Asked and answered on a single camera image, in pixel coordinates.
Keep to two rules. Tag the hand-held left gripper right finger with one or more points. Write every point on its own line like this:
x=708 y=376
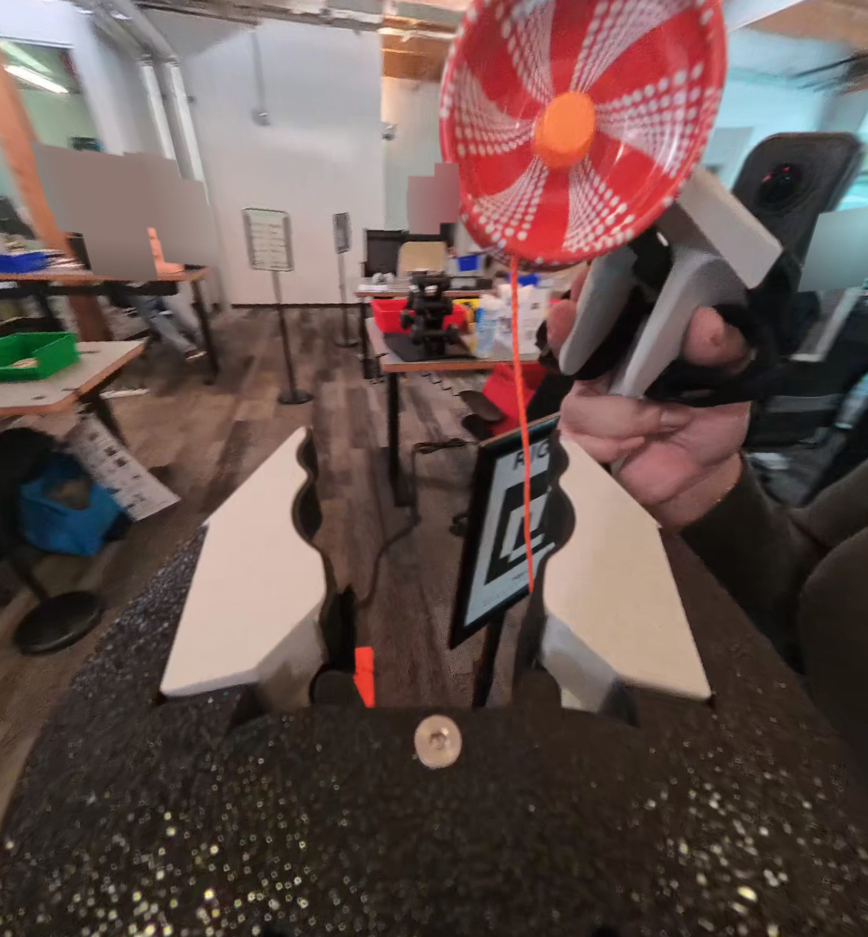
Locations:
x=624 y=615

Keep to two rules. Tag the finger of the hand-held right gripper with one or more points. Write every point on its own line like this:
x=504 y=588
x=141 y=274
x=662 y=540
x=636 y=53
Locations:
x=705 y=264
x=602 y=315

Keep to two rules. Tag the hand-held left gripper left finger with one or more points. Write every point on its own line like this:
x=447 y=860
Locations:
x=244 y=600

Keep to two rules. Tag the person's right forearm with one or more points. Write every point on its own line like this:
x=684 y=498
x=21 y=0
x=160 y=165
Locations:
x=756 y=542

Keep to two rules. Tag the person's right hand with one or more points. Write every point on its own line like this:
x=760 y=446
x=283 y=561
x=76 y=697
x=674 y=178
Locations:
x=668 y=447

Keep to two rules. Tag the black framed floor sign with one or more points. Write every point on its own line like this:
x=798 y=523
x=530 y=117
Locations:
x=481 y=513

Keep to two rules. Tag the printed paper sheet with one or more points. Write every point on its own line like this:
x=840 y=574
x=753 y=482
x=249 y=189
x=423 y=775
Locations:
x=119 y=469

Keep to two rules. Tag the brown work table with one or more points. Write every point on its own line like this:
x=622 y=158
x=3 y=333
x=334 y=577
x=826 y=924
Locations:
x=419 y=359

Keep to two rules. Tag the blue bag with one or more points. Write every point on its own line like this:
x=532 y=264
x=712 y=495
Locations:
x=71 y=505

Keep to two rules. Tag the small red box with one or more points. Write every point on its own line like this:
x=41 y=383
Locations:
x=390 y=312

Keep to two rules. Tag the white side table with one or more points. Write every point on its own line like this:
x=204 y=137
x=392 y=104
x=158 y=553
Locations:
x=39 y=393

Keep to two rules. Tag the green tray bin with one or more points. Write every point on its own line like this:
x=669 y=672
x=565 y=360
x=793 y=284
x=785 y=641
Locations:
x=24 y=355

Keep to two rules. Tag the white sign stand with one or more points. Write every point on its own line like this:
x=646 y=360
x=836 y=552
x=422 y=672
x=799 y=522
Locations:
x=270 y=239

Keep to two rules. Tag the brown wooden table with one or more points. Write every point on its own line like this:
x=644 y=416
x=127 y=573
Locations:
x=83 y=274

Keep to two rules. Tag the blue tray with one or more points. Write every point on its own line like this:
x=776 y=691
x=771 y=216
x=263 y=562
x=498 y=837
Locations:
x=12 y=261

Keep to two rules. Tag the grey divider panel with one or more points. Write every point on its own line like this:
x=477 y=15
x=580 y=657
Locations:
x=112 y=205

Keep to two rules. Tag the wooden post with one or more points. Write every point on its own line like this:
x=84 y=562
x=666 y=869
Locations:
x=10 y=161

